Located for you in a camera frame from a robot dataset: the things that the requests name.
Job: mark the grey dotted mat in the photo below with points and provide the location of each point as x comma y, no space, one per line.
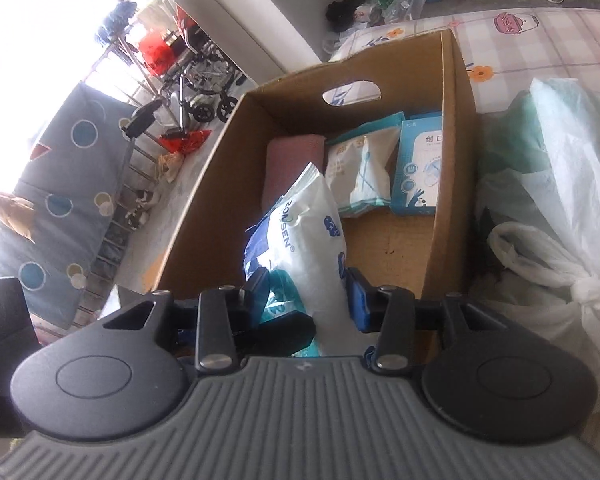
60,200

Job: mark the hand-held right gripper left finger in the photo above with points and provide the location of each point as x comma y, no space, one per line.
257,292

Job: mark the blue bandage box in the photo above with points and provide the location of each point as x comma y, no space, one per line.
417,165

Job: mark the metal drying rack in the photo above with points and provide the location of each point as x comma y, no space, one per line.
130,170

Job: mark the wheelchair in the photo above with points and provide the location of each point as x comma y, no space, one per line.
205,85

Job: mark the blue hanging cloth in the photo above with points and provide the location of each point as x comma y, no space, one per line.
117,20

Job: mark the white plastic bag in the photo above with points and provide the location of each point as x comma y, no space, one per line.
555,200

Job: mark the brown cardboard box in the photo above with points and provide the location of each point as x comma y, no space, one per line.
380,260

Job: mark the black cloth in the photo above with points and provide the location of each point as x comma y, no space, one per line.
345,10

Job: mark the blue white wipes packet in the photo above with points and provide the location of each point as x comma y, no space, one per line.
305,240

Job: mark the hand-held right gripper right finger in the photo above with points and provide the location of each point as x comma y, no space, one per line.
359,302

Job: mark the red crumpled bag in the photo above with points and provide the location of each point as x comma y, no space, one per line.
187,141

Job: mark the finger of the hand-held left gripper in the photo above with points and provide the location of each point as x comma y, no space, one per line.
290,332

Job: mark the pink folded towel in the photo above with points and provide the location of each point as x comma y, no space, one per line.
290,165

